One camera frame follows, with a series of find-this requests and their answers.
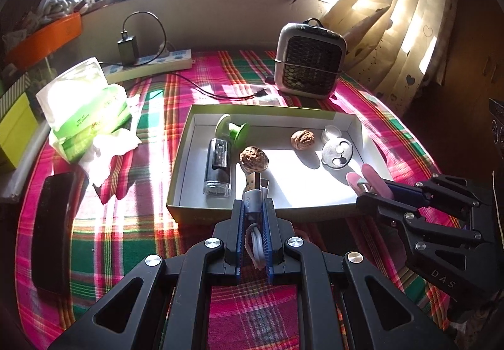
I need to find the black rectangular lighter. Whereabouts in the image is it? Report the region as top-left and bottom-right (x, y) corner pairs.
(203, 138), (232, 198)

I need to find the lime green box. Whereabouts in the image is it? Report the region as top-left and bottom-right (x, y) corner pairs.
(0, 94), (38, 170)

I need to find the green plastic spool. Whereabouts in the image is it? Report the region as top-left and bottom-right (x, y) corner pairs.
(215, 114), (250, 146)

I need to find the small grey desk heater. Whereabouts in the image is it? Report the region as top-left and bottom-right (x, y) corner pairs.
(273, 18), (347, 99)

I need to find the pink plastic tool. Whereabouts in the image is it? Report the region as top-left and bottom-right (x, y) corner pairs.
(346, 163), (391, 199)

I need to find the brown wooden cabinet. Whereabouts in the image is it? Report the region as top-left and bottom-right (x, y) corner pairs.
(405, 0), (504, 178)

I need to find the light brown walnut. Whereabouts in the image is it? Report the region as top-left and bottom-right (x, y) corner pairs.
(290, 130), (316, 151)

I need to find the shallow cardboard box tray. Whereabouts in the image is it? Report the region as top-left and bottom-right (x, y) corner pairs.
(165, 104), (394, 224)

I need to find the white power strip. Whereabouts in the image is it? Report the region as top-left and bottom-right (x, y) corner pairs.
(100, 49), (193, 81)

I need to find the orange plastic tray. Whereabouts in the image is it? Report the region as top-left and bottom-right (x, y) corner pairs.
(6, 12), (83, 69)

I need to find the loose white tissue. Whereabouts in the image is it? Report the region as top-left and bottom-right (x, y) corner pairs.
(77, 127), (142, 187)

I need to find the small clear round container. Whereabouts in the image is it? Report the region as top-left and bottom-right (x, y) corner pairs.
(322, 126), (344, 143)

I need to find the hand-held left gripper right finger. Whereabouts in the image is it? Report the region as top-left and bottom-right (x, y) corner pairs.
(260, 198), (459, 350)

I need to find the striped box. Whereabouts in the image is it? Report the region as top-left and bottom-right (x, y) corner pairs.
(0, 72), (31, 115)

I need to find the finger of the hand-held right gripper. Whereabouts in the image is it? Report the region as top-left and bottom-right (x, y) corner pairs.
(384, 173), (495, 217)
(356, 193), (485, 256)

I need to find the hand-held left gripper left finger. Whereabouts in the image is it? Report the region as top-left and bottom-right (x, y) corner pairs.
(47, 198), (245, 350)

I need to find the black charging cable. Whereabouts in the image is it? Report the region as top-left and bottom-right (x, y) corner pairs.
(121, 12), (167, 59)

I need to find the plaid tablecloth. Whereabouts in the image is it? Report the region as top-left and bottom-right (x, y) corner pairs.
(16, 49), (465, 350)

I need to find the black power cord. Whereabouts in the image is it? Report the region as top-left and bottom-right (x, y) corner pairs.
(167, 72), (270, 101)

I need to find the grey round disc with buttons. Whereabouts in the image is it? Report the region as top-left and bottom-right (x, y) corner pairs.
(321, 138), (354, 170)

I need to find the dark brown walnut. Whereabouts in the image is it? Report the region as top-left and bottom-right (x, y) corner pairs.
(239, 145), (270, 173)

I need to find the white usb cable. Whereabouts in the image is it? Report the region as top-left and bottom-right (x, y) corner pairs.
(241, 172), (272, 270)

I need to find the black charger adapter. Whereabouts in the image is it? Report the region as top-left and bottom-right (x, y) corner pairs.
(117, 35), (139, 65)

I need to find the green tissue pack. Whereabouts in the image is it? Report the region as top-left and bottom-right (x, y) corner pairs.
(35, 57), (132, 162)

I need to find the cream heart print curtain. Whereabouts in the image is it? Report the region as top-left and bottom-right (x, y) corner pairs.
(323, 0), (461, 118)

